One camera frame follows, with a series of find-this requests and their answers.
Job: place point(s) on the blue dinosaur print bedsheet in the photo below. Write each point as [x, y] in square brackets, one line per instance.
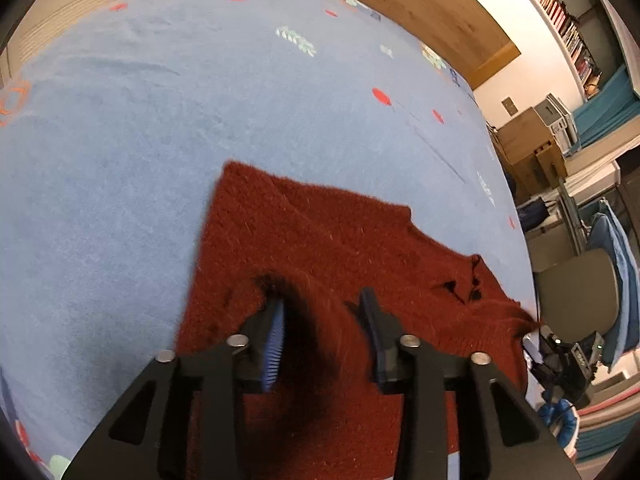
[125, 160]

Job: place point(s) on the grey wall outlet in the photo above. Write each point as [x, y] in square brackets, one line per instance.
[509, 105]

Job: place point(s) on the wooden headboard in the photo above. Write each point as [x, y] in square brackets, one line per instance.
[425, 5]

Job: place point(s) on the grey desk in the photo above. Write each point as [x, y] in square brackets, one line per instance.
[590, 180]

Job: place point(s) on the blue pillow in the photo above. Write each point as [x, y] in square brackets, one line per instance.
[612, 260]

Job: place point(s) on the dark blue bag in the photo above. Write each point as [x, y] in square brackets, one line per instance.
[532, 217]

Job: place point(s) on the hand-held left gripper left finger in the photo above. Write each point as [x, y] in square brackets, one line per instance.
[274, 340]

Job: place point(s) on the row of books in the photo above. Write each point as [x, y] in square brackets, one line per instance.
[555, 10]

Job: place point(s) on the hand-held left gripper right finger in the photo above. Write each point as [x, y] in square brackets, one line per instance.
[372, 320]

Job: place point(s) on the dark red knitted sweater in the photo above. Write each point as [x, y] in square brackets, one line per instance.
[350, 240]

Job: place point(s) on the white wardrobe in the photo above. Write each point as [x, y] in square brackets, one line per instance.
[75, 15]

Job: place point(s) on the grey chair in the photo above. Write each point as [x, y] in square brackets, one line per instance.
[575, 290]

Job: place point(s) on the teal striped cloth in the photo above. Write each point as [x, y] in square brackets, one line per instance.
[610, 435]

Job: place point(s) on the teal curtain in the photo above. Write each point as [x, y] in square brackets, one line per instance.
[610, 110]

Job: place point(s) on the wooden nightstand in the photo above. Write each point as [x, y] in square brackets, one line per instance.
[525, 150]

